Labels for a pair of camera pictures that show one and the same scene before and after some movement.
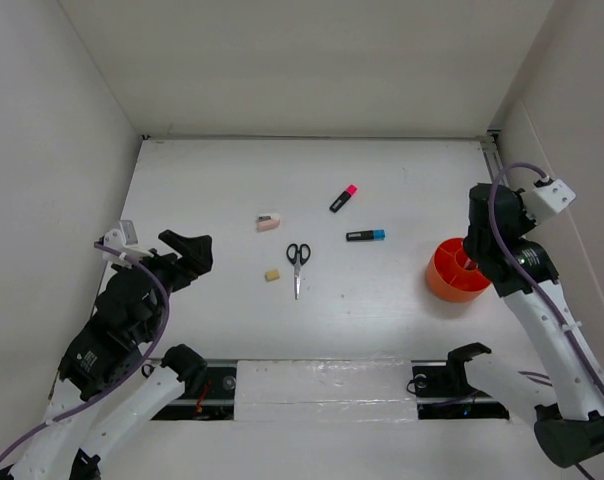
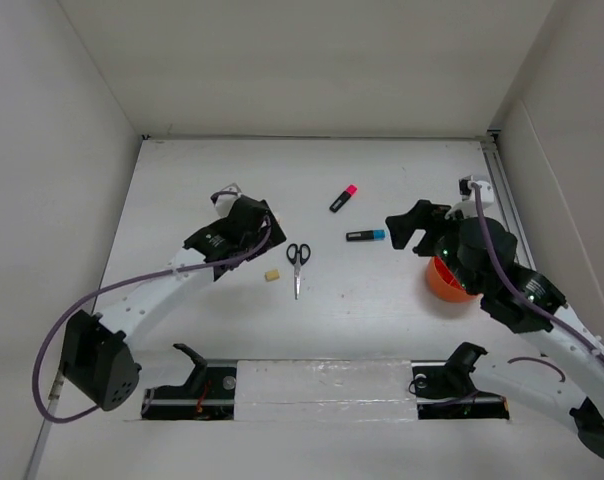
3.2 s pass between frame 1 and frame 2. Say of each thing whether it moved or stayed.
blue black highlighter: stayed
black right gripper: moved
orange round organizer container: stayed
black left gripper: moved
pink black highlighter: stayed
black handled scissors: stayed
